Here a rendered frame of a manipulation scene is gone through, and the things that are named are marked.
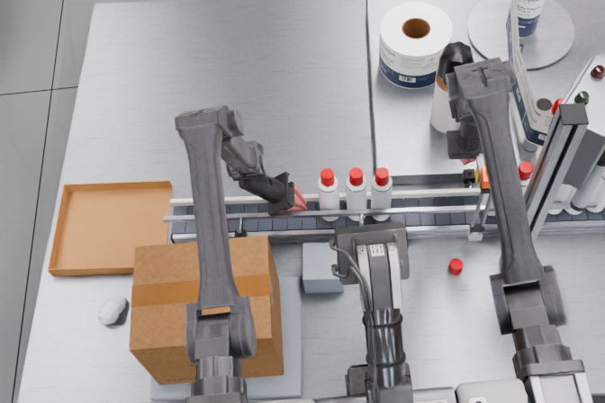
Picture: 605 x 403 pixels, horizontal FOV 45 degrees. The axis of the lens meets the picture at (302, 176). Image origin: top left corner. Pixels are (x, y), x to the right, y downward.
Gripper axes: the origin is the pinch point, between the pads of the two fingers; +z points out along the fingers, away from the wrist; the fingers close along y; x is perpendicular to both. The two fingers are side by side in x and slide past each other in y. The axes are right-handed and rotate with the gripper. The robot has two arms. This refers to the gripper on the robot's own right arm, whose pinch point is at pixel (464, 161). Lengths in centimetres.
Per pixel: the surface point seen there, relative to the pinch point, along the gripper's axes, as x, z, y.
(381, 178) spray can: 7.8, -6.4, 21.1
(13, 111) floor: -99, 103, 176
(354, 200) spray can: 8.5, 2.4, 27.6
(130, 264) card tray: 16, 19, 87
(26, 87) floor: -112, 103, 173
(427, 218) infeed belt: 8.2, 13.9, 8.8
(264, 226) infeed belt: 9, 14, 51
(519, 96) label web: -23.4, 6.0, -18.1
